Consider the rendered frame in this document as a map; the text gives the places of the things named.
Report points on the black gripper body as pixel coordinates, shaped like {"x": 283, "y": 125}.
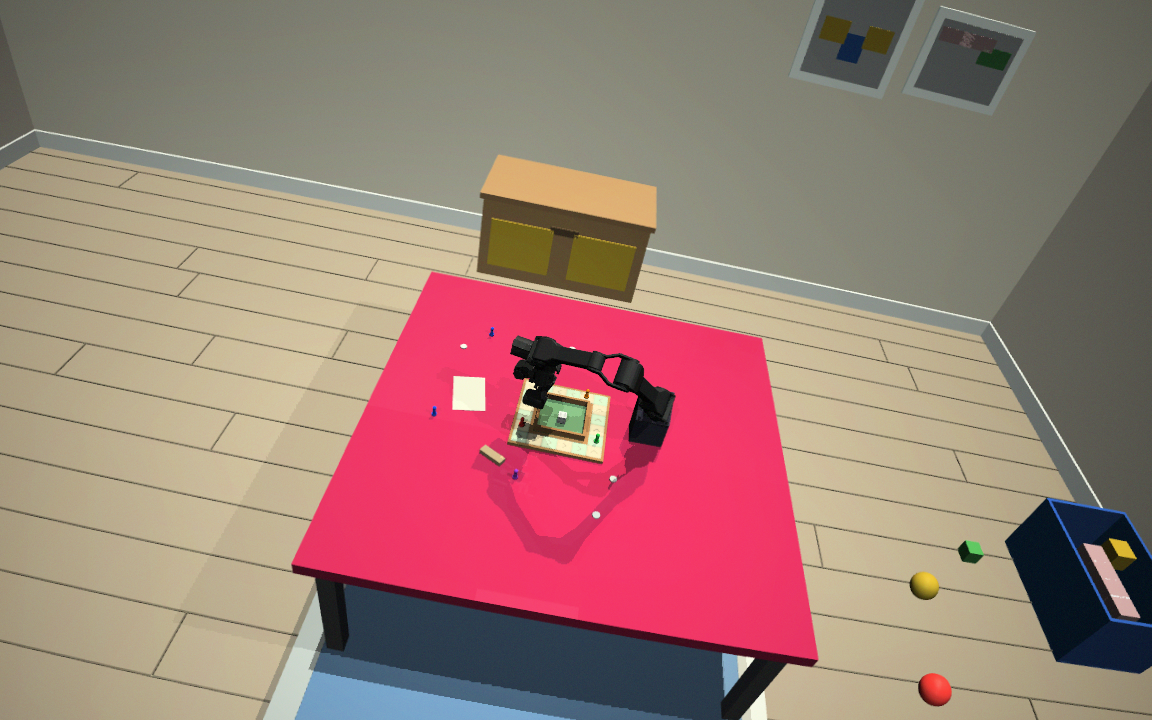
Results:
{"x": 542, "y": 379}

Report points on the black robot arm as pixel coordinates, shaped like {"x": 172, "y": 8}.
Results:
{"x": 545, "y": 353}

